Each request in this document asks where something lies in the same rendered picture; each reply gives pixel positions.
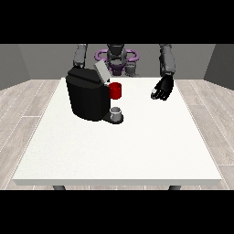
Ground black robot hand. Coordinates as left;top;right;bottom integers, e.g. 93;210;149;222
150;74;176;101

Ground red pod holder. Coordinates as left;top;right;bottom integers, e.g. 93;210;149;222
108;81;122;101

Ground pale grey machine lid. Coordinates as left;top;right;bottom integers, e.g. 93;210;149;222
93;59;112;83

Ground black coffee machine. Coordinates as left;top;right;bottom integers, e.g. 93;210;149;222
65;66;124;124

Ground grey robot trunk purple rings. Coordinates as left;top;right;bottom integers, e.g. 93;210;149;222
94;44;142;78

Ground small grey cup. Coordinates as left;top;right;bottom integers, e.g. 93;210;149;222
110;106;123;122

